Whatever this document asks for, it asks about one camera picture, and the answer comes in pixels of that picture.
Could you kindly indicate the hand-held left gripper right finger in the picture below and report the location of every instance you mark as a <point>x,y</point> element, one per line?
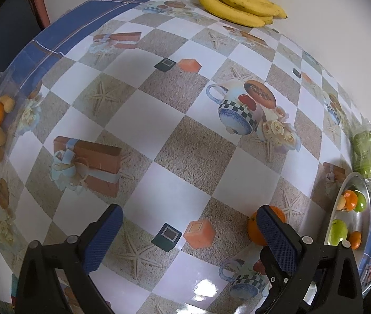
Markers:
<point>277,235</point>

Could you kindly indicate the checkered printed tablecloth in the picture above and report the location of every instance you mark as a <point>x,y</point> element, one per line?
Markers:
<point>179,130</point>

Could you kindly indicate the yellow banana bunch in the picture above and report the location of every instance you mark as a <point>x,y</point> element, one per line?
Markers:
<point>234,3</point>

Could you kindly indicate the green apple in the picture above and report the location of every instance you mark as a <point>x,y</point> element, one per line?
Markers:
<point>361,201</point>
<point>338,231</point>

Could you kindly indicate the plastic bag of green fruit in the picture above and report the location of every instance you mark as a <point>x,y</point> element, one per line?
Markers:
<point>364,153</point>

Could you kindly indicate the small yellow fruit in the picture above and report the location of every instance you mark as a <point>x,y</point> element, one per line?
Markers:
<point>340,203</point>

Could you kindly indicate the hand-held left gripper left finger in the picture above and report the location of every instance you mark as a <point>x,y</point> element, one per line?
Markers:
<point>103,238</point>

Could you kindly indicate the reddish-brown furniture edge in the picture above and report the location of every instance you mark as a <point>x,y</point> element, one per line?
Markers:
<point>43,3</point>

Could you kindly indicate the round metal tray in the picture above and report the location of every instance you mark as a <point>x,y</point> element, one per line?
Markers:
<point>360,222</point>

